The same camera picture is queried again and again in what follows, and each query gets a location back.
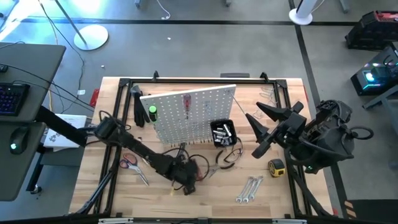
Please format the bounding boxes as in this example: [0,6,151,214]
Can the multi prong tool rack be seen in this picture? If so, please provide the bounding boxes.
[161,138,215,146]

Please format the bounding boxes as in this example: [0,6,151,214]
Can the metal pegboard support rod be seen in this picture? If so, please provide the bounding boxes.
[226,88,249,118]

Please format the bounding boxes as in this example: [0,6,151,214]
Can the black mat striped edge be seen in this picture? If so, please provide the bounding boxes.
[343,198,398,224]

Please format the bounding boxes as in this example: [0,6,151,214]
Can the white metal pegboard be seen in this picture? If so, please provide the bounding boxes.
[139,83,237,146]

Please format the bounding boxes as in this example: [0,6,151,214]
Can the white floor cable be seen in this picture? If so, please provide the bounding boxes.
[155,0,172,21]

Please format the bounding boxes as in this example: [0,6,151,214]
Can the grey desk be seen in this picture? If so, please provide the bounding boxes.
[0,42,67,124]

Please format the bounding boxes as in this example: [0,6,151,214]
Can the black desk support bar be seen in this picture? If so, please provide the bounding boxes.
[34,105,90,147]

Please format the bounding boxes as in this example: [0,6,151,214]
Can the maroon handled scissors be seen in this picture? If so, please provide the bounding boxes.
[119,152,150,187]

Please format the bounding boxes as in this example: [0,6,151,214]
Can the black computer mouse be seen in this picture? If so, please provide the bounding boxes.
[9,126,31,156]

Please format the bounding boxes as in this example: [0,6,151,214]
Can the computer case with lights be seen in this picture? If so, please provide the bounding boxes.
[350,43,398,96]

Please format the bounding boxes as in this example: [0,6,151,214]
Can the white round base stand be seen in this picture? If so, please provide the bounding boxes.
[53,0,109,52]

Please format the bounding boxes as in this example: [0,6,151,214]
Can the red table clamp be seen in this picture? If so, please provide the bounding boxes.
[89,88,101,107]

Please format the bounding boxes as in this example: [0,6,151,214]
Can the yellow cable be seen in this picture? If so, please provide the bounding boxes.
[37,0,62,113]

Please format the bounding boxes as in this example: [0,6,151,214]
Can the black plastic bin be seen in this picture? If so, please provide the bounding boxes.
[210,119,238,148]

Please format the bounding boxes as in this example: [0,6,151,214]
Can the black work glove green cuff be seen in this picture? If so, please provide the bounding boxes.
[130,85,150,128]

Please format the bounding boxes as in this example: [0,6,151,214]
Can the black aluminium rig frame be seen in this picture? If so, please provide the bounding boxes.
[70,71,335,218]

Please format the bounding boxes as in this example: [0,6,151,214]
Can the silver metal bracket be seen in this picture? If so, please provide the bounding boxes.
[272,218,308,224]
[98,218,134,224]

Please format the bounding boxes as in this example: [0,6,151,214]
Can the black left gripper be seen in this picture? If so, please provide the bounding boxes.
[167,155,201,196]

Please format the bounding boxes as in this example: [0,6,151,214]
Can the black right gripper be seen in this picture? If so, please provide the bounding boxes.
[245,101,307,159]

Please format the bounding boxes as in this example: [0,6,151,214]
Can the grey metal table leg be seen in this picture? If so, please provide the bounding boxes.
[362,91,398,138]

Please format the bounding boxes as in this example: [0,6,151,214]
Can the black handled pliers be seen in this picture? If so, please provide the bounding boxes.
[208,149,236,179]

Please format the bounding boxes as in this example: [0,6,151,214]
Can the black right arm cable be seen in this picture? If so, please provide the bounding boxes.
[285,126,374,167]

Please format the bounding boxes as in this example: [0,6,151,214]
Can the black storage crate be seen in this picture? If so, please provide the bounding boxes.
[344,10,398,52]

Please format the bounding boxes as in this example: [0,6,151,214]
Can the white paper box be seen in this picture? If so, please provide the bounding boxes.
[42,113,88,149]

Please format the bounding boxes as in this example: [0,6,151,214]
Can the yellow black tape measure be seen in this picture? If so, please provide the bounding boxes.
[267,158,286,178]

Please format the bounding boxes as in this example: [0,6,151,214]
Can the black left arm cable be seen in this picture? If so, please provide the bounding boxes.
[161,147,211,190]

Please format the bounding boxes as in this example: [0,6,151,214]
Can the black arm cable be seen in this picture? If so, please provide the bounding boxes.
[285,126,374,167]
[161,147,211,190]

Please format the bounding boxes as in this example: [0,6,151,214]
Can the black column white base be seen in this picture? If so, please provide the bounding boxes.
[288,0,322,26]

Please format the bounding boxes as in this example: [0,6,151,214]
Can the black desk cable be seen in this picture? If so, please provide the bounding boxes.
[0,63,99,121]

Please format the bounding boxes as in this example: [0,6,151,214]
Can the black desk leg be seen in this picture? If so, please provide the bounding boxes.
[26,148,44,195]

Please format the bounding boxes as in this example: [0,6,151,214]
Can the red clear Husky screwdriver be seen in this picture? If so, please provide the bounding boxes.
[182,93,192,121]

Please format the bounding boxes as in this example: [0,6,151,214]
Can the black keyboard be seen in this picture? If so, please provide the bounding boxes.
[0,82,31,117]

